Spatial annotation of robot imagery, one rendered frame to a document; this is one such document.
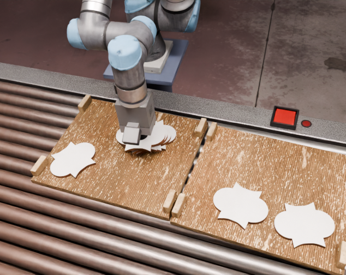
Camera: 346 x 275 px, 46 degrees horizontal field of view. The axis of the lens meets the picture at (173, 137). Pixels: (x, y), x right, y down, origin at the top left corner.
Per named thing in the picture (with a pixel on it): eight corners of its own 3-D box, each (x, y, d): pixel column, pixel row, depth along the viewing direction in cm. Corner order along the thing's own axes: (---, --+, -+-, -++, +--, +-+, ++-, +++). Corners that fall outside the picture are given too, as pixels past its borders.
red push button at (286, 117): (275, 111, 126) (276, 108, 125) (295, 114, 124) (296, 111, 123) (272, 124, 122) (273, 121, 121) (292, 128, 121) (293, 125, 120)
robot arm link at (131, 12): (133, 18, 154) (128, -16, 145) (167, 21, 152) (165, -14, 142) (123, 35, 146) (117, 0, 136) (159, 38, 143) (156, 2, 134)
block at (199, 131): (201, 123, 122) (201, 117, 120) (207, 124, 121) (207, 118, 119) (195, 137, 118) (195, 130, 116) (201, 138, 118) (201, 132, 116)
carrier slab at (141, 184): (90, 101, 135) (89, 97, 133) (208, 125, 123) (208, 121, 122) (31, 183, 113) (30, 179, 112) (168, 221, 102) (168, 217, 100)
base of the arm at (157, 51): (132, 39, 162) (130, 16, 155) (169, 41, 160) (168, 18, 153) (121, 60, 152) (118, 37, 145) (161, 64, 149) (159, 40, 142)
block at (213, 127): (212, 127, 120) (212, 120, 118) (218, 128, 120) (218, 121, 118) (205, 141, 117) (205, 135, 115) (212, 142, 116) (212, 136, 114)
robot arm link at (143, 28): (115, 11, 104) (101, 35, 97) (157, 14, 102) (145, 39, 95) (120, 37, 110) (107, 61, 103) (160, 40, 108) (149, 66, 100)
